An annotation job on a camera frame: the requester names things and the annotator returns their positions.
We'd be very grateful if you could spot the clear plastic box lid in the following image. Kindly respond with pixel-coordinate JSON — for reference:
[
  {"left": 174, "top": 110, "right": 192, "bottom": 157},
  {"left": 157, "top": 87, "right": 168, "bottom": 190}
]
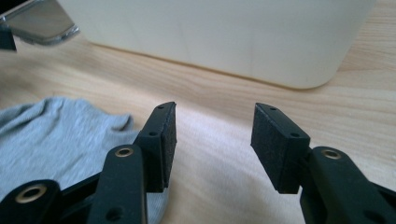
[{"left": 0, "top": 0, "right": 80, "bottom": 47}]

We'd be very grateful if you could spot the grey sock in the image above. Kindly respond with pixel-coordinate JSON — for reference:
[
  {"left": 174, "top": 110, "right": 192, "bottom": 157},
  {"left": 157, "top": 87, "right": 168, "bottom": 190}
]
[{"left": 0, "top": 96, "right": 171, "bottom": 224}]

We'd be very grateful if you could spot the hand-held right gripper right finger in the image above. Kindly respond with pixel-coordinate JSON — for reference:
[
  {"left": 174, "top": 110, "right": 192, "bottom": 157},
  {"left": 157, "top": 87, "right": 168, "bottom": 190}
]
[{"left": 250, "top": 103, "right": 312, "bottom": 195}]

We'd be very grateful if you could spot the white compartment storage box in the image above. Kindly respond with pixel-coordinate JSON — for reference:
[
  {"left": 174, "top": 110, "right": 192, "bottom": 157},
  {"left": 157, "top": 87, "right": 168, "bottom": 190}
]
[{"left": 55, "top": 0, "right": 378, "bottom": 91}]

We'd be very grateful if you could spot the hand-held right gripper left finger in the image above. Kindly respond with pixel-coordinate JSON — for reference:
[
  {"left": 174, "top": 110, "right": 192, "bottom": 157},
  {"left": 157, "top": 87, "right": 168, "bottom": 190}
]
[{"left": 134, "top": 101, "right": 177, "bottom": 193}]

